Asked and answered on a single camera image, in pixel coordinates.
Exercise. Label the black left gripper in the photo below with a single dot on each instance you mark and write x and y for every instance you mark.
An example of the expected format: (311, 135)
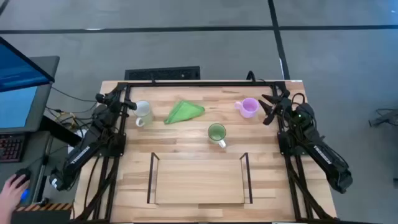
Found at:
(115, 104)

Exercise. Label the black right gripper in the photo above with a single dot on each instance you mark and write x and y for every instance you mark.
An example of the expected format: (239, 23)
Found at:
(283, 107)

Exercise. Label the pale green mug white inside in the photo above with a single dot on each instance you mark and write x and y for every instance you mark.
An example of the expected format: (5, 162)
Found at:
(142, 108)

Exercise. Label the pink plastic cup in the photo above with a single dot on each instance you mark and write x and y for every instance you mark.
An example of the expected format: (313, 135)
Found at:
(249, 107)

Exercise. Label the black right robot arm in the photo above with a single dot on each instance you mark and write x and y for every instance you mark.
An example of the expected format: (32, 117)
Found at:
(326, 158)

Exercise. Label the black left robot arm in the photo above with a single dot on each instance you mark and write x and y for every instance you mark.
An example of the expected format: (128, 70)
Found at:
(81, 155)

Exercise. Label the wooden shelf black metal legs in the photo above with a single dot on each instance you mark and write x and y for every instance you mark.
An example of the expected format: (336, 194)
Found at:
(199, 182)

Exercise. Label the black perforated panel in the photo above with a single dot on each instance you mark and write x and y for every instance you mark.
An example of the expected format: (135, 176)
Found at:
(161, 73)

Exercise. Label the green folded cloth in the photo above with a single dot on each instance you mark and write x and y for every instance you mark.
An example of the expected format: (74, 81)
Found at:
(183, 112)

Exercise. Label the grey framed computer monitor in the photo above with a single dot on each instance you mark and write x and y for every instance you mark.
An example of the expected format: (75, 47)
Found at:
(18, 107)

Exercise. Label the tilted blue screen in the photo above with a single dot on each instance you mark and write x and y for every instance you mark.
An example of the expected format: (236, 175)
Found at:
(18, 68)

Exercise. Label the keyboard with red backlight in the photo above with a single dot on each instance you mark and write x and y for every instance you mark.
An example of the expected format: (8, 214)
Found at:
(11, 147)

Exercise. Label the black computer mouse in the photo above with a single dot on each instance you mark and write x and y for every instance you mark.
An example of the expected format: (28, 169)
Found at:
(23, 175)

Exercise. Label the yellow black striped bar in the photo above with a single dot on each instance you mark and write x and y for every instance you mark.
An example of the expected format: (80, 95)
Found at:
(43, 207)

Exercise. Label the person's hand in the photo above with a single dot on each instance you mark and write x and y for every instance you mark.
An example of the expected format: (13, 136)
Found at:
(11, 196)

